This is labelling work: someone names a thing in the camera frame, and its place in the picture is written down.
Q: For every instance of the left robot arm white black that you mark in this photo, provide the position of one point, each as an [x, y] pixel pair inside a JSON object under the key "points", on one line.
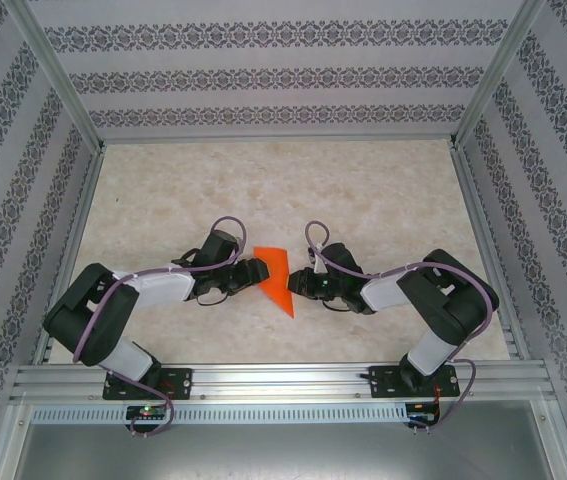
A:
{"points": [[68, 320]]}

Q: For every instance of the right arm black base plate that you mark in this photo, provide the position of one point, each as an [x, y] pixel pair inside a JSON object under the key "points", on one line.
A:
{"points": [[383, 382]]}

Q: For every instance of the orange paper sheet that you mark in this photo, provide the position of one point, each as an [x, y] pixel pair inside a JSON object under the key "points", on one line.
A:
{"points": [[278, 285]]}

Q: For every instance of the aluminium table side rail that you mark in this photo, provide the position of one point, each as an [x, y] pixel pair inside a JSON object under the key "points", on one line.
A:
{"points": [[70, 250], [492, 250]]}

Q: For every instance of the aluminium mounting rail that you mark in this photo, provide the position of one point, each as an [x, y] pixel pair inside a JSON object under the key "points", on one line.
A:
{"points": [[283, 380]]}

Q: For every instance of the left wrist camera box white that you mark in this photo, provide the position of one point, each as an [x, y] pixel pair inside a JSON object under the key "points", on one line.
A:
{"points": [[238, 244]]}

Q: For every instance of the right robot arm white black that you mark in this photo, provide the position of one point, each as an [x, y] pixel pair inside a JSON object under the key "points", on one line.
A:
{"points": [[453, 305]]}

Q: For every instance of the aluminium frame post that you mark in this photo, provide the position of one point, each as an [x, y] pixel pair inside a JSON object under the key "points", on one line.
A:
{"points": [[494, 75], [60, 75]]}

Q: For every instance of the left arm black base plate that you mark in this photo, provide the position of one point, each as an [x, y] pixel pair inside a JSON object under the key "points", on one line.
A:
{"points": [[183, 384]]}

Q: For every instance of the grey metal sheet panel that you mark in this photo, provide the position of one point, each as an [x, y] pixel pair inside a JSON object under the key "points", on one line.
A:
{"points": [[283, 455]]}

